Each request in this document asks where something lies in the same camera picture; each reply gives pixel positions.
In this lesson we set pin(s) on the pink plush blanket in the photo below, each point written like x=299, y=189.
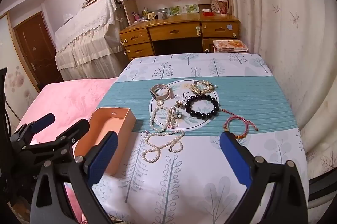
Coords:
x=65, y=97

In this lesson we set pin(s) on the cream lace furniture cover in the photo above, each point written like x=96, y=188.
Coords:
x=87, y=37

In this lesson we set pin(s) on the grey mug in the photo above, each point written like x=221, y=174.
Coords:
x=162, y=15

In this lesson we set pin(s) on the brown wooden door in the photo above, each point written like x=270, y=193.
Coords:
x=36, y=47

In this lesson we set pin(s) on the stack of picture books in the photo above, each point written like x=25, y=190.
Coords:
x=230, y=45

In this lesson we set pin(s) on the cream leaf print curtain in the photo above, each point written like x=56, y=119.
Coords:
x=276, y=42

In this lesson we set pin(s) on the blue flower brooch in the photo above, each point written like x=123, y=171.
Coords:
x=179, y=114

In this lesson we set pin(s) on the wooden desk with drawers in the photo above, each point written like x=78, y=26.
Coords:
x=173, y=29

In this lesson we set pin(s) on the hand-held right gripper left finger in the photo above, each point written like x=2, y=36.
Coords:
x=101, y=158

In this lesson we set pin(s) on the gold leaf hair comb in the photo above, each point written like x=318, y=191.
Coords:
x=196, y=89

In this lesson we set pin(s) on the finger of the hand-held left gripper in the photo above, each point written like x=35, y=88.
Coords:
x=43, y=121
x=76, y=129

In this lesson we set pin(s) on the white drawer latch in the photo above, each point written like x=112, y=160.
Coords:
x=198, y=30

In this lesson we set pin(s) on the yellow mug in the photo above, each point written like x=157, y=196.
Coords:
x=151, y=15

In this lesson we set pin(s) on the tree print tablecloth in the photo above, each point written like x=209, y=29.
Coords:
x=197, y=187

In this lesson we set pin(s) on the small red box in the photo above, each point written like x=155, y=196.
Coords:
x=208, y=13

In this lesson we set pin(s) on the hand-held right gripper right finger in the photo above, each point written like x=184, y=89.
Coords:
x=235, y=158

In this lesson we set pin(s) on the green picture card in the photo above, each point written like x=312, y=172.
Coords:
x=191, y=8
x=174, y=10

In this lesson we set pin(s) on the gold leaf hairpin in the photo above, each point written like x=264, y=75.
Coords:
x=210, y=87

